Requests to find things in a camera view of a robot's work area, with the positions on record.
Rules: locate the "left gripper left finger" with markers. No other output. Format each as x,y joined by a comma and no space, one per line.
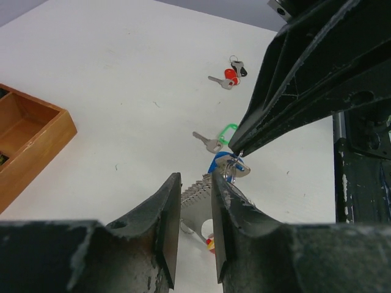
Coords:
135,253

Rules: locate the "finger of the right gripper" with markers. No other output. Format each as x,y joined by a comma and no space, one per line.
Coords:
290,109
332,56

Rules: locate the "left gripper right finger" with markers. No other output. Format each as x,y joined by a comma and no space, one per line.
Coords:
256,253

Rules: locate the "key with blue tag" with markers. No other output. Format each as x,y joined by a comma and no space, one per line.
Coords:
229,166

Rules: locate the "key with yellow tag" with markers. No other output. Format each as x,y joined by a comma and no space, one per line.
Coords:
210,243

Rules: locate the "key with black tag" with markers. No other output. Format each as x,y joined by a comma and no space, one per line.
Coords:
238,66

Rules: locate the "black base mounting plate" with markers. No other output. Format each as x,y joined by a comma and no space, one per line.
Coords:
362,186

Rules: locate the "key with red tag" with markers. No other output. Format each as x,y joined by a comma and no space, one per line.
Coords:
230,80

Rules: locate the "key with green tag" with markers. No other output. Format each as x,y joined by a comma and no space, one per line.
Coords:
215,145

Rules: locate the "wooden compartment tray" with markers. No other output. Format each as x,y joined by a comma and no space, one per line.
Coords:
33,132

